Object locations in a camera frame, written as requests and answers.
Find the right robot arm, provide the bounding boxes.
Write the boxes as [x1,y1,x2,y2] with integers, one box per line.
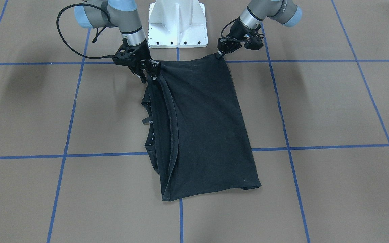
[74,0,161,83]

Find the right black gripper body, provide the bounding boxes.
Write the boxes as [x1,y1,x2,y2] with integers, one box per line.
[112,37,151,75]

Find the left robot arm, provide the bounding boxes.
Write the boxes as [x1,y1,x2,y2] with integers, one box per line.
[215,0,302,59]

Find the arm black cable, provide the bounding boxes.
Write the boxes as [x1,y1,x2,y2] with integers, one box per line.
[56,3,117,60]
[220,18,242,39]

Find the black graphic t-shirt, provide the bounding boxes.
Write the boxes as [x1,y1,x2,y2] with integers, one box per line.
[142,54,261,201]

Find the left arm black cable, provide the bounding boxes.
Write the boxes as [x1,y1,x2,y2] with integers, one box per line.
[220,18,242,39]

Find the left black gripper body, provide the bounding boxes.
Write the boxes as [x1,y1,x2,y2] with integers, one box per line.
[225,18,265,50]

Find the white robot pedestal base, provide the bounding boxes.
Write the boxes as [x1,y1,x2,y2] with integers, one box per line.
[147,0,208,48]

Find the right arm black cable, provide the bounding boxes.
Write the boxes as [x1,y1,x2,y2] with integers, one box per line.
[56,3,117,60]

